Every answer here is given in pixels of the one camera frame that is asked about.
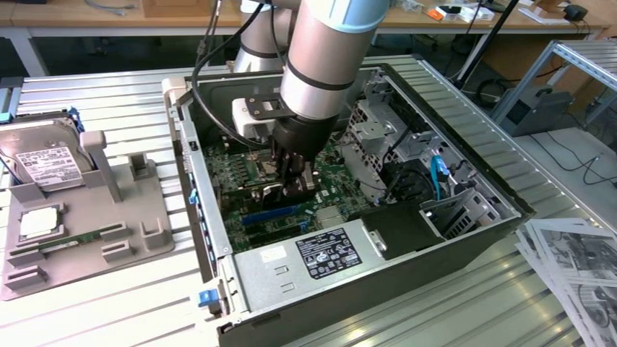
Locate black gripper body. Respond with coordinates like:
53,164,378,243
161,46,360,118
270,115,340,163

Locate graphics card with metal bracket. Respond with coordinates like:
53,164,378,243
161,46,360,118
217,179,318,213

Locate CPU socket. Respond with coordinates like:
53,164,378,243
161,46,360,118
248,153,276,178

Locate green motherboard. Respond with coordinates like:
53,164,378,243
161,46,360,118
202,133,378,254

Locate blue expansion slot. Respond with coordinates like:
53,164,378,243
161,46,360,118
240,205,299,225

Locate silver chipset heatsink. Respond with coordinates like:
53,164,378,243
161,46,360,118
316,206,348,227

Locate silver perforated drive cage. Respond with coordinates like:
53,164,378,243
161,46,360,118
340,98,434,192

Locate black expansion slot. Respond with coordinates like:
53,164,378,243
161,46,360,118
244,222,303,238
246,231,306,247

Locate black plastic shroud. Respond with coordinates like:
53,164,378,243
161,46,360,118
359,202,446,261

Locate silver power supply unit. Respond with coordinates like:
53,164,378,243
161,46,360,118
230,216,387,314

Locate grey slotted disk bay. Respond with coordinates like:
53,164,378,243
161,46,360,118
418,187,511,241

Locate blue case latch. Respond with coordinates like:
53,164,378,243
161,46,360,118
197,288,219,308

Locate open black PC case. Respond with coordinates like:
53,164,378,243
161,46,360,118
161,63,538,347

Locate long wooden desk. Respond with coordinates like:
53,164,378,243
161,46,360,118
0,0,610,77

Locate grey parts rack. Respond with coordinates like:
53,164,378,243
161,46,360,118
0,130,177,301

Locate black slanted pole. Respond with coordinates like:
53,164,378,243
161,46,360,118
455,0,522,82

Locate white box with black print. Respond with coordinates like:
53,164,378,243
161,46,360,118
436,4,496,22

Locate green RAM stick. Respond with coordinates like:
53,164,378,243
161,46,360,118
17,231,106,254

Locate silver hard disk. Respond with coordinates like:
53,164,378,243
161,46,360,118
0,111,97,192

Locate dark grey floor unit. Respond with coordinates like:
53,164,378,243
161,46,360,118
499,86,576,137

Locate silver CPU chip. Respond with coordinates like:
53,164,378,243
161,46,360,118
18,207,67,243

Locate white flat box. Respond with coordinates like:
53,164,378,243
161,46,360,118
518,6,571,26

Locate printed paper sheets stack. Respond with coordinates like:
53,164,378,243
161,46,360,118
514,216,617,347

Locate small black desk device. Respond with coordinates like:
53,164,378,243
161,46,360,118
563,4,588,21

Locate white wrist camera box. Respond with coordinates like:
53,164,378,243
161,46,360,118
231,93,296,140

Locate black wire bundle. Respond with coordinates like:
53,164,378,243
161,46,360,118
379,161,435,205

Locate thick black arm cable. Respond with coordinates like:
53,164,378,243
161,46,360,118
191,0,276,147

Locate blue data wire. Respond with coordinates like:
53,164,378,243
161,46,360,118
431,154,452,202

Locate grey hanging cable with plug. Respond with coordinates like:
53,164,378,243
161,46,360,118
198,0,224,67

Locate blue disk rail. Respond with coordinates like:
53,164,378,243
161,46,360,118
66,106,87,134

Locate pale blue coiled cable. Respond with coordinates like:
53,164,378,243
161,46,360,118
86,0,141,16

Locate grey metal bracket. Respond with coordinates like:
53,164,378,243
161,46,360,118
0,76,26,116

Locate thin black cable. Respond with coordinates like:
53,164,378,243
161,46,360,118
530,133,617,187

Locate aluminium profile frame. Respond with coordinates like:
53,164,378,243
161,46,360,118
491,38,617,128

